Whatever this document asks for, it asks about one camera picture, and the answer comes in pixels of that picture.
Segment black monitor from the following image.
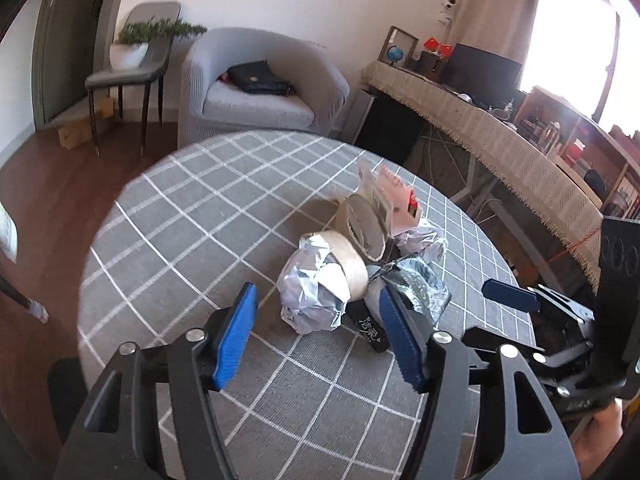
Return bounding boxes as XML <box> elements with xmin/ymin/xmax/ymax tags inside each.
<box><xmin>440</xmin><ymin>42</ymin><xmax>524</xmax><ymax>106</ymax></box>

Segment wooden picture frame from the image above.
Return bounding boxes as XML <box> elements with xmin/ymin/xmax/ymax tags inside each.
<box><xmin>377</xmin><ymin>26</ymin><xmax>420</xmax><ymax>68</ymax></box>

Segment black bag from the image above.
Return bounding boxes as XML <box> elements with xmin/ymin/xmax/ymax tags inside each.
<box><xmin>220</xmin><ymin>60</ymin><xmax>297</xmax><ymax>97</ymax></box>

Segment beige masking tape roll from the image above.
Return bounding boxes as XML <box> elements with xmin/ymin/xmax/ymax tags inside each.
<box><xmin>305</xmin><ymin>230</ymin><xmax>370</xmax><ymax>303</ymax></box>

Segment pale pink paper carton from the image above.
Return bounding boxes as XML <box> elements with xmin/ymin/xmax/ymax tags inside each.
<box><xmin>372</xmin><ymin>162</ymin><xmax>423</xmax><ymax>236</ymax></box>

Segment grey dining chair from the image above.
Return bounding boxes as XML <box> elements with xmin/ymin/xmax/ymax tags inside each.
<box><xmin>85</xmin><ymin>1</ymin><xmax>182</xmax><ymax>157</ymax></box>

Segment beige curtain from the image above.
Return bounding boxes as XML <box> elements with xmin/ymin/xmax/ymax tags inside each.
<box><xmin>452</xmin><ymin>0</ymin><xmax>546</xmax><ymax>68</ymax></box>

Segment grey armchair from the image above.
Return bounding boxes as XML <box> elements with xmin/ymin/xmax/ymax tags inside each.
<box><xmin>178</xmin><ymin>27</ymin><xmax>351</xmax><ymax>148</ymax></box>

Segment silver foil packet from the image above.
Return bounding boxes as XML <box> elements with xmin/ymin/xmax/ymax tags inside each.
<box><xmin>364</xmin><ymin>256</ymin><xmax>453</xmax><ymax>326</ymax></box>

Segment black table leg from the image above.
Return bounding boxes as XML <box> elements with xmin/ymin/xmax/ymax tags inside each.
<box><xmin>0</xmin><ymin>275</ymin><xmax>50</xmax><ymax>325</ymax></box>

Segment person's right forearm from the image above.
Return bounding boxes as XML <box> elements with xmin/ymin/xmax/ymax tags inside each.
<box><xmin>572</xmin><ymin>401</ymin><xmax>625</xmax><ymax>467</ymax></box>

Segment grey checked tablecloth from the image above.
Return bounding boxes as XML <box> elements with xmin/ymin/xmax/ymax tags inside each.
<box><xmin>77</xmin><ymin>130</ymin><xmax>538</xmax><ymax>480</ymax></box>

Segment black snack packet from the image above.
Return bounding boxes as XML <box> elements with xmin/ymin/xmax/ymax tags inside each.
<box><xmin>347</xmin><ymin>300</ymin><xmax>393</xmax><ymax>355</ymax></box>

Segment black cabinet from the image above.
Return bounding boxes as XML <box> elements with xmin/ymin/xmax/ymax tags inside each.
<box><xmin>352</xmin><ymin>87</ymin><xmax>426</xmax><ymax>163</ymax></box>

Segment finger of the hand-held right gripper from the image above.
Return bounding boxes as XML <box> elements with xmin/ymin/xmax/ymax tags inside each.
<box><xmin>462</xmin><ymin>327</ymin><xmax>595</xmax><ymax>368</ymax></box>
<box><xmin>481</xmin><ymin>279</ymin><xmax>596</xmax><ymax>322</ymax></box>

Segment long desk beige cloth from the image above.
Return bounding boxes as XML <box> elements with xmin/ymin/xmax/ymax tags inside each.
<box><xmin>361</xmin><ymin>60</ymin><xmax>605</xmax><ymax>296</ymax></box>

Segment potted plant white pot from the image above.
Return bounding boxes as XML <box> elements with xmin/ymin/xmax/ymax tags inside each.
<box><xmin>109</xmin><ymin>17</ymin><xmax>208</xmax><ymax>70</ymax></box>

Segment wooden bookshelf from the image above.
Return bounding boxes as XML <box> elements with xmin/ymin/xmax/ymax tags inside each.
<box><xmin>515</xmin><ymin>85</ymin><xmax>640</xmax><ymax>221</ymax></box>

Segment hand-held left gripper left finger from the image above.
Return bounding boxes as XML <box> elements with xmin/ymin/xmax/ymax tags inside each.
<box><xmin>52</xmin><ymin>281</ymin><xmax>261</xmax><ymax>480</ymax></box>

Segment red string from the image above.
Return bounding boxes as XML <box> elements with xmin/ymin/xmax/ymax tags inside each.
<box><xmin>547</xmin><ymin>230</ymin><xmax>601</xmax><ymax>265</ymax></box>

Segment red desk ornaments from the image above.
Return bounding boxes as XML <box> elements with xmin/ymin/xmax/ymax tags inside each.
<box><xmin>422</xmin><ymin>36</ymin><xmax>453</xmax><ymax>58</ymax></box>

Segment silver foil ball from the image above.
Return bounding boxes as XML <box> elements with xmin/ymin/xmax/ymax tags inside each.
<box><xmin>277</xmin><ymin>237</ymin><xmax>351</xmax><ymax>335</ymax></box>

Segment cardboard box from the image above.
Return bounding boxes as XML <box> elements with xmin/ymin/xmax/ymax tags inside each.
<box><xmin>57</xmin><ymin>97</ymin><xmax>118</xmax><ymax>150</ymax></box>

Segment grey door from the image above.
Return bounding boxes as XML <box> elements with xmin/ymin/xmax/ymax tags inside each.
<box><xmin>32</xmin><ymin>0</ymin><xmax>136</xmax><ymax>126</ymax></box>

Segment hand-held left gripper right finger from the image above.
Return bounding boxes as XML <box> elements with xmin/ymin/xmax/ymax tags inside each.
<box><xmin>378</xmin><ymin>287</ymin><xmax>583</xmax><ymax>480</ymax></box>

